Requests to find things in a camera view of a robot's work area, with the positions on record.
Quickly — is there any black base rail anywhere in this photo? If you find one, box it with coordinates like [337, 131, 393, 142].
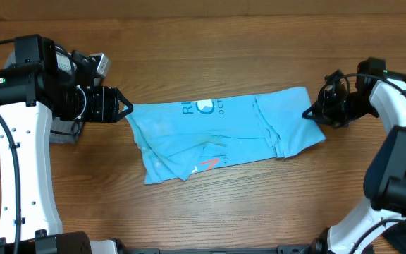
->
[118, 244, 332, 254]

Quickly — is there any grey folded garment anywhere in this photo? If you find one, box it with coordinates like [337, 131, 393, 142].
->
[4, 52, 84, 144]

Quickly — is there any light blue printed t-shirt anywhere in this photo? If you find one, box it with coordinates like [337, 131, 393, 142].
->
[126, 87, 326, 184]

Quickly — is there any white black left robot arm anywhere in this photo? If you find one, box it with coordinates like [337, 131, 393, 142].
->
[0, 35, 133, 253]

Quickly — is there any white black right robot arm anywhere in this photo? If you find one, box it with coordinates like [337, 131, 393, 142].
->
[277, 57, 406, 253]

